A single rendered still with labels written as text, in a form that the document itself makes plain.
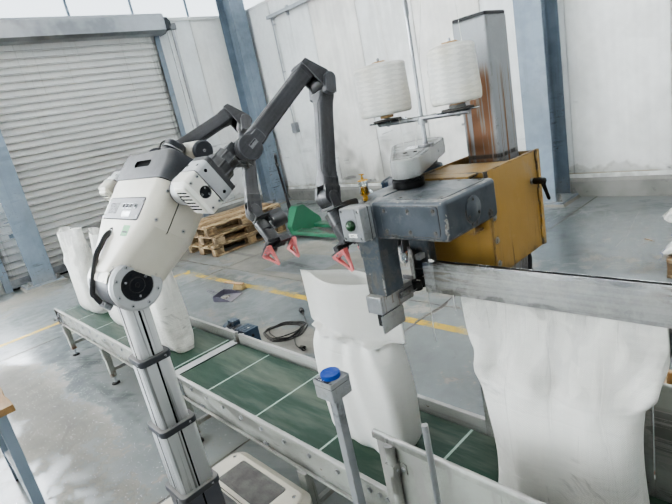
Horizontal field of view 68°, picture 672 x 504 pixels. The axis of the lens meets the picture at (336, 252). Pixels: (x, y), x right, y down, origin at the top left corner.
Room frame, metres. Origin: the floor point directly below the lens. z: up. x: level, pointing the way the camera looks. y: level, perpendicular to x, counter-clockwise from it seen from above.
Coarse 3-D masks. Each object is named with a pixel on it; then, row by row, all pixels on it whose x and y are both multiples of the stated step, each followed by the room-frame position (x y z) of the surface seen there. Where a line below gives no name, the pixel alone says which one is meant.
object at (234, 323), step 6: (234, 318) 3.02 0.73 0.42; (228, 324) 2.99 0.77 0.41; (234, 324) 2.98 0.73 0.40; (240, 324) 2.99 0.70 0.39; (246, 324) 2.95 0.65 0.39; (252, 324) 2.93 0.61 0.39; (234, 330) 2.96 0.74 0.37; (240, 330) 2.88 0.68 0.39; (246, 330) 2.86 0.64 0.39; (252, 330) 2.87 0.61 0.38; (258, 330) 2.89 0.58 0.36; (252, 336) 2.86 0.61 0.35; (258, 336) 2.89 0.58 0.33
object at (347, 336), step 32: (320, 288) 1.66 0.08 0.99; (352, 288) 1.53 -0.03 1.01; (320, 320) 1.75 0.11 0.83; (352, 320) 1.54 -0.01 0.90; (320, 352) 1.68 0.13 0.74; (352, 352) 1.53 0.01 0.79; (384, 352) 1.47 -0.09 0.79; (352, 384) 1.54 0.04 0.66; (384, 384) 1.45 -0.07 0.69; (352, 416) 1.57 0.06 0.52; (384, 416) 1.46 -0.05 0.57; (416, 416) 1.50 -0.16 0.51
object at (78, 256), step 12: (60, 228) 4.19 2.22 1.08; (72, 228) 4.07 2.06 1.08; (60, 240) 3.99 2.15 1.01; (72, 240) 3.86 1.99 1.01; (84, 240) 3.86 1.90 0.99; (72, 252) 3.89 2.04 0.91; (84, 252) 3.85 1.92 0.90; (72, 264) 3.93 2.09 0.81; (84, 264) 3.85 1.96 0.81; (72, 276) 4.00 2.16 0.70; (84, 276) 3.84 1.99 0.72; (84, 288) 3.84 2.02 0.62; (84, 300) 3.96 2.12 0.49; (96, 312) 3.88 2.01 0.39
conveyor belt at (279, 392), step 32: (224, 352) 2.64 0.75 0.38; (256, 352) 2.55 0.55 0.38; (224, 384) 2.26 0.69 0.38; (256, 384) 2.20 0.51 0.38; (288, 384) 2.13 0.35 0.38; (288, 416) 1.87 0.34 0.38; (320, 416) 1.82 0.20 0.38; (320, 448) 1.61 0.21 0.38; (448, 448) 1.47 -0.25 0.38; (480, 448) 1.44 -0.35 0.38; (384, 480) 1.38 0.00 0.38
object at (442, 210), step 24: (384, 192) 1.34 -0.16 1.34; (408, 192) 1.29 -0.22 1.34; (432, 192) 1.22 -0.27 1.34; (456, 192) 1.16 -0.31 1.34; (480, 192) 1.21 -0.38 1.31; (384, 216) 1.24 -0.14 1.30; (408, 216) 1.18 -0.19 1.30; (432, 216) 1.13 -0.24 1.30; (456, 216) 1.13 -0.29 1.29; (480, 216) 1.20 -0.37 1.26; (384, 240) 1.28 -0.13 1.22; (408, 240) 1.46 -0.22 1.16; (432, 240) 1.14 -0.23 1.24; (384, 264) 1.27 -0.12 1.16; (384, 288) 1.27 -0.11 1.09
